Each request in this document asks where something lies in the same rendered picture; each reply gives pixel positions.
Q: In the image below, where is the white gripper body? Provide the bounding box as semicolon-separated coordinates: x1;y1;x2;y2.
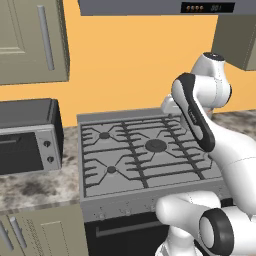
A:
161;94;184;117

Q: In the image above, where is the grey gas hob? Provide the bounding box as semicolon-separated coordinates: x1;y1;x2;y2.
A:
76;107;232;222

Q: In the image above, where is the grey range hood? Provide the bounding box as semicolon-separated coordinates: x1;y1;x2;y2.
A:
77;0;256;17

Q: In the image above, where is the black and silver toaster oven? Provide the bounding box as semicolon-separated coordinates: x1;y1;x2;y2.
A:
0;97;65;176

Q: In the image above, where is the black oven door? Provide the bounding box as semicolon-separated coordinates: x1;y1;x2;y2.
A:
84;198;235;256

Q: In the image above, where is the olive wall cupboard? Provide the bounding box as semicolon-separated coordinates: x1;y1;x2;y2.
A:
211;14;256;72

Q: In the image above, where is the grey oven door handle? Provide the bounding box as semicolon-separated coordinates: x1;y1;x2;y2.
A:
95;220;165;238

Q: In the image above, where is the grey cupboard bar handle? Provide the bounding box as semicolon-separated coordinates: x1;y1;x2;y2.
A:
36;4;56;72

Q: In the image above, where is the olive wall cupboard door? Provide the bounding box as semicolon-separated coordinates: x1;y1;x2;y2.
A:
0;0;71;86

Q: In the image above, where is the grey base cupboard handle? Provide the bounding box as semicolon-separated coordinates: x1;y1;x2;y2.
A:
0;220;15;252
9;216;28;250

